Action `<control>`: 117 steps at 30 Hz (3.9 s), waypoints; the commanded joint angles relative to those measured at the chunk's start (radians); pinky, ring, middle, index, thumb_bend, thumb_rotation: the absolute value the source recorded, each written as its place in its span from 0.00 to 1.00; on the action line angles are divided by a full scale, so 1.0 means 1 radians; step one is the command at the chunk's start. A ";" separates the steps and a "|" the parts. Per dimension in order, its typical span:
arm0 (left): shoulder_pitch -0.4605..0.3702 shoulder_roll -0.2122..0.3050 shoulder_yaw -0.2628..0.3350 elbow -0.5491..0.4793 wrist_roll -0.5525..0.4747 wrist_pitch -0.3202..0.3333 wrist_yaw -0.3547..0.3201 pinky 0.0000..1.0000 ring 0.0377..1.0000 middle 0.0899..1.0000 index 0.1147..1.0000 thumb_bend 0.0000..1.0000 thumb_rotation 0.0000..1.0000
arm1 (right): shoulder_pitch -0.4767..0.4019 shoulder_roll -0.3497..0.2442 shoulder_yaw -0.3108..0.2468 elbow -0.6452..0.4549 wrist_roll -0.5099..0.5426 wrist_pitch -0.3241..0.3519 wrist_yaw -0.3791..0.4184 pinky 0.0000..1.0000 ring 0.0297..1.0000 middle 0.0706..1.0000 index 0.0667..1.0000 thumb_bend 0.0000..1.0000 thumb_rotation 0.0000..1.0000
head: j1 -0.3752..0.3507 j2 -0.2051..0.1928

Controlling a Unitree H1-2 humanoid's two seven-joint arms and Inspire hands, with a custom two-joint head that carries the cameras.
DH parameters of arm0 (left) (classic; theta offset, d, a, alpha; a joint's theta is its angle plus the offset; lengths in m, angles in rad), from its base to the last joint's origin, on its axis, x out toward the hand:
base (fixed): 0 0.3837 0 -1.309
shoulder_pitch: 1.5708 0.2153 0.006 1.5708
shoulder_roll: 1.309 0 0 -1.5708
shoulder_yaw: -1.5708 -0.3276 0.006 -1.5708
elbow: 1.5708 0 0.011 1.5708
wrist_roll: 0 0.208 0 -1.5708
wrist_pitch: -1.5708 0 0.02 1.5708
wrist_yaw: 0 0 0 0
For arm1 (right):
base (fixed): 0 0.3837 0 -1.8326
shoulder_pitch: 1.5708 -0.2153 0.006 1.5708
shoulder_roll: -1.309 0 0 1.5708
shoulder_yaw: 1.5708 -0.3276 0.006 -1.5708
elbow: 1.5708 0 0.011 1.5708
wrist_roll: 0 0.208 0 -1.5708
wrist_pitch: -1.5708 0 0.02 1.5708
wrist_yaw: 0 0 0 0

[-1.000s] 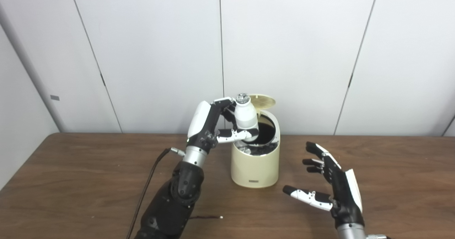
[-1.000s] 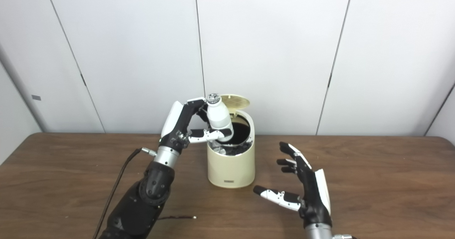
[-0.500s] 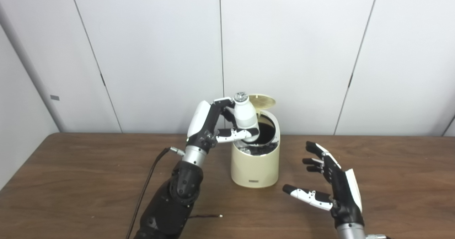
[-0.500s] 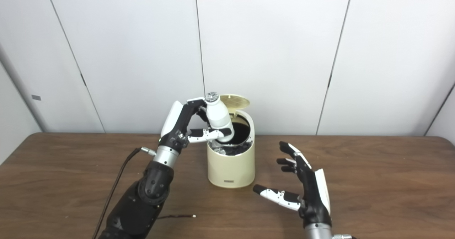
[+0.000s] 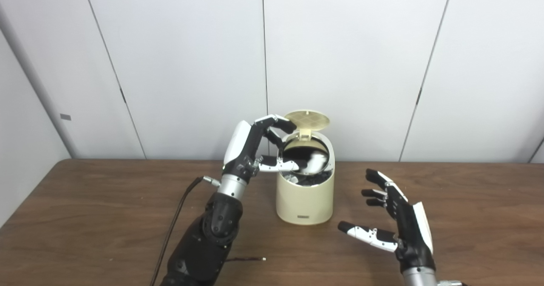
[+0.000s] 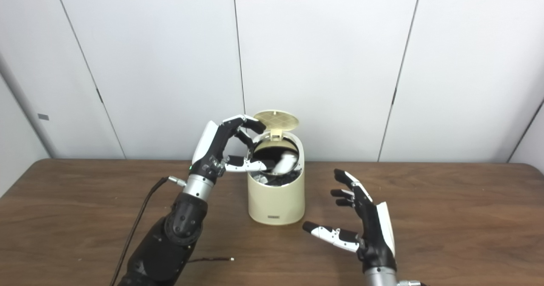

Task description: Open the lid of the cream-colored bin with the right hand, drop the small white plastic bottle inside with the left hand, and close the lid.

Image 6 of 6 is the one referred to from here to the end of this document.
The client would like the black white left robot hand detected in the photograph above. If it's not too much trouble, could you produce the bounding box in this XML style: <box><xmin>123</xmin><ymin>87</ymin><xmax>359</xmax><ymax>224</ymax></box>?
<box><xmin>190</xmin><ymin>115</ymin><xmax>267</xmax><ymax>187</ymax></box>

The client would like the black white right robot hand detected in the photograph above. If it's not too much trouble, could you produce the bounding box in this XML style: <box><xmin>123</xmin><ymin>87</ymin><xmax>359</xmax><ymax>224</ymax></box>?
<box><xmin>302</xmin><ymin>169</ymin><xmax>398</xmax><ymax>274</ymax></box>

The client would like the cream round bin lid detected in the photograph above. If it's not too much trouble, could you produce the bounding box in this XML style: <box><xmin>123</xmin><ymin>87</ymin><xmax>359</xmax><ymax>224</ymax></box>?
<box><xmin>253</xmin><ymin>110</ymin><xmax>300</xmax><ymax>141</ymax></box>

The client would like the small white plastic bottle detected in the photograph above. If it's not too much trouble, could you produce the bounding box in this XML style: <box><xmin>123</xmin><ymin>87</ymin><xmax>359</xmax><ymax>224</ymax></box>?
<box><xmin>272</xmin><ymin>153</ymin><xmax>297</xmax><ymax>175</ymax></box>

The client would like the cream-colored round bin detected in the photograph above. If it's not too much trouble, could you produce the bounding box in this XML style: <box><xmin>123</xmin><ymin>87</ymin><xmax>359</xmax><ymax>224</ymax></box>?
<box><xmin>248</xmin><ymin>132</ymin><xmax>305</xmax><ymax>226</ymax></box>

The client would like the black plastic bin liner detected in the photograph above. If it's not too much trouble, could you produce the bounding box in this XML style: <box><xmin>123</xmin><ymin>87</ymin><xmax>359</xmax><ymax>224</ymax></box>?
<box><xmin>251</xmin><ymin>146</ymin><xmax>303</xmax><ymax>187</ymax></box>

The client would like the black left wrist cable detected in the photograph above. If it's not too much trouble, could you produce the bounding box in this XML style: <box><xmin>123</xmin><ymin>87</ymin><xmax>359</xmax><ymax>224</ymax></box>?
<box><xmin>110</xmin><ymin>176</ymin><xmax>187</xmax><ymax>286</ymax></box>

